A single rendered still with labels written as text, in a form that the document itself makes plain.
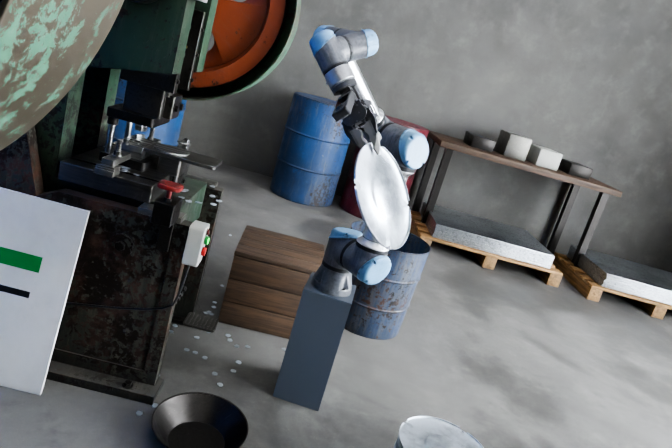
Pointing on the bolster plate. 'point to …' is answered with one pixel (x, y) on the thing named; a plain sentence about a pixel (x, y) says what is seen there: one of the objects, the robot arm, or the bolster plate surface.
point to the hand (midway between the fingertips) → (372, 151)
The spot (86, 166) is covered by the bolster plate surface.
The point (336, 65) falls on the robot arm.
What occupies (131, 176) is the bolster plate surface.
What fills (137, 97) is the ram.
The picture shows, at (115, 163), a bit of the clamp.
